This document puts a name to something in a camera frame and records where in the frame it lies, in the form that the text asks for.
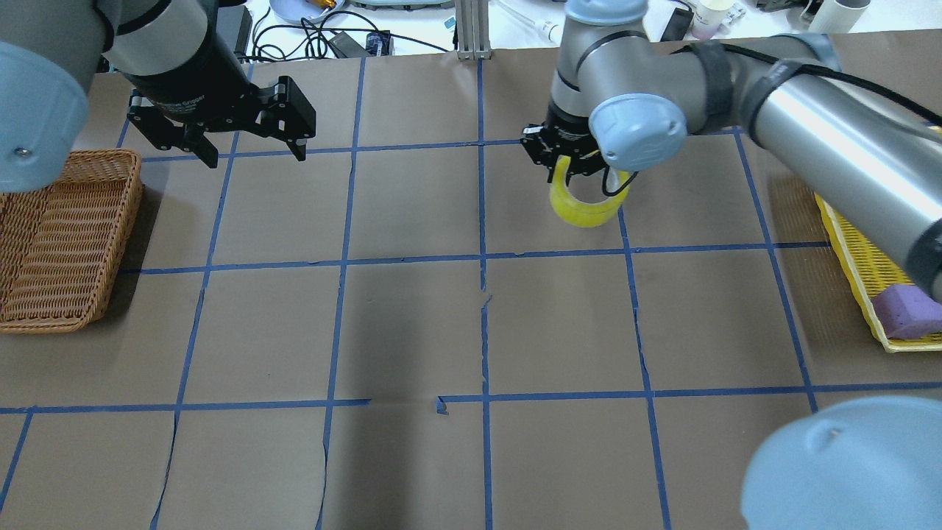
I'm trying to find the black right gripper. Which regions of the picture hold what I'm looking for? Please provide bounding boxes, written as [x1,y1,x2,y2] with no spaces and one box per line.
[520,103,606,183]

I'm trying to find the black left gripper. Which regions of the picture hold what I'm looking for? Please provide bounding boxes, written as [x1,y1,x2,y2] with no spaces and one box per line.
[127,29,316,169]

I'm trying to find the yellow tape roll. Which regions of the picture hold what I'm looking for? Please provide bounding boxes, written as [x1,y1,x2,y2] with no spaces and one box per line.
[549,155,637,228]

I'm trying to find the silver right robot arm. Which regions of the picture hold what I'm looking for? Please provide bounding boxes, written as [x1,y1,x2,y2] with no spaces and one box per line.
[521,1,941,300]

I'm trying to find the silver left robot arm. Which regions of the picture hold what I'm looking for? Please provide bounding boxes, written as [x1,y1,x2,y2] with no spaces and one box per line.
[1,1,316,194]

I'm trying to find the black power brick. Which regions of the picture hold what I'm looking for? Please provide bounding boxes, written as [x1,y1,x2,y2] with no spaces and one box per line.
[233,4,252,57]

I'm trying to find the blue bowl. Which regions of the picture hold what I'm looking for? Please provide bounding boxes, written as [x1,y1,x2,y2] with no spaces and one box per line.
[268,0,347,26]

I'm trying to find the black power adapter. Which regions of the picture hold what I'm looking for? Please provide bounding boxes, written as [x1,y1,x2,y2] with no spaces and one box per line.
[327,30,394,58]

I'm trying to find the white cup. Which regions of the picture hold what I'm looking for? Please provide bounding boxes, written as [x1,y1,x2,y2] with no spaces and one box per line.
[690,0,736,40]

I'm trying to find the brown wicker basket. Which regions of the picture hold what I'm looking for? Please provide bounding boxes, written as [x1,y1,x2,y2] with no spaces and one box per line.
[1,149,144,334]

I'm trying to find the yellow plastic basket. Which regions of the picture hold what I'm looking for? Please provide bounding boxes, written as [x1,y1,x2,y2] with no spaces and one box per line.
[813,194,941,353]

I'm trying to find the purple sponge block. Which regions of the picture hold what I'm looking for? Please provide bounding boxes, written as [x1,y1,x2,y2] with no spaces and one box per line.
[871,284,941,340]

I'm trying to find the aluminium frame post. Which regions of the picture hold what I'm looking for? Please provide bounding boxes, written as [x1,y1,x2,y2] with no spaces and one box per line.
[453,0,492,60]

